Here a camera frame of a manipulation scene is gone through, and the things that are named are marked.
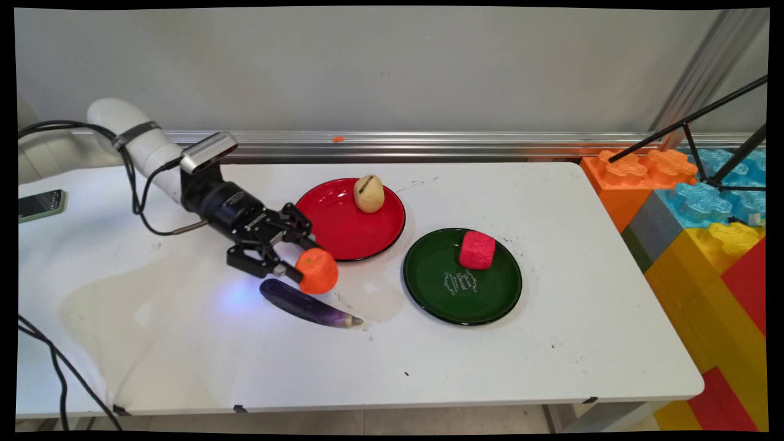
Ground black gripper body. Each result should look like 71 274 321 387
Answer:
179 165 314 259

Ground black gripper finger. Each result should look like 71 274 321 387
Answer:
279 202 323 251
226 243 306 284

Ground orange toy fruit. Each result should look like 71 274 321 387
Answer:
295 247 339 295

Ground red round plate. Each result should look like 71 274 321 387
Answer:
295 178 407 263

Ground purple toy eggplant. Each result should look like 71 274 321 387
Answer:
259 278 364 329

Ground beige toy potato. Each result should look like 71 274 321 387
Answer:
353 175 385 214

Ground pink-red foam cube toy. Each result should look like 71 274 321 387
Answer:
458 230 496 271

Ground smartphone with green case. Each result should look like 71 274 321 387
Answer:
18 189 67 224

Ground dark green round plate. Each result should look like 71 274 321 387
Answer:
402 228 523 326

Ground orange giant toy brick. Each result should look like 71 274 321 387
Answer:
580 149 699 234

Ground grey giant toy brick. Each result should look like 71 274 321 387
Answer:
621 191 685 274

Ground grey table leg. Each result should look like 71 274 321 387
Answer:
545 401 668 433

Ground yellow giant toy brick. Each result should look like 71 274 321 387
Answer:
644 222 769 432

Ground black tripod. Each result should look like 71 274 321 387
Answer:
608 75 768 192

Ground blue giant toy brick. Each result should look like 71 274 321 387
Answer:
655 149 767 229

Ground slanted aluminium profile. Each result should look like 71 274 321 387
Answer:
649 9 769 151

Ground red giant toy brick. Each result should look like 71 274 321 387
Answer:
720 238 767 337

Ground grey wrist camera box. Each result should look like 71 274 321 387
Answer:
179 131 238 176

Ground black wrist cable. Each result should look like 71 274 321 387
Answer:
18 120 210 237

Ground aluminium rail along wall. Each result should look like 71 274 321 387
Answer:
73 130 766 164

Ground black cable to floor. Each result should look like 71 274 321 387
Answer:
17 314 124 431

